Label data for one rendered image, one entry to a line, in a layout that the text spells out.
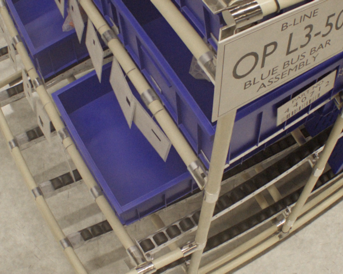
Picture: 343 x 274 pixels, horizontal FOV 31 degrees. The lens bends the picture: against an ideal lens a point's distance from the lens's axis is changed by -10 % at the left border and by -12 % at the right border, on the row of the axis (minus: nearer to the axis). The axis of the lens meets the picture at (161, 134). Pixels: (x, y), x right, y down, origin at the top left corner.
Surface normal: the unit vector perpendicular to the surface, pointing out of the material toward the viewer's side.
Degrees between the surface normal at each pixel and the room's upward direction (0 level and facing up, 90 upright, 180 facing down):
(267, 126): 90
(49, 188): 11
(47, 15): 3
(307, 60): 90
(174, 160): 3
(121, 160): 3
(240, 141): 90
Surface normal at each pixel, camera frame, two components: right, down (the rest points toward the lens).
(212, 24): -0.86, 0.50
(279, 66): 0.50, 0.77
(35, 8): -0.04, -0.44
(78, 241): 0.17, -0.53
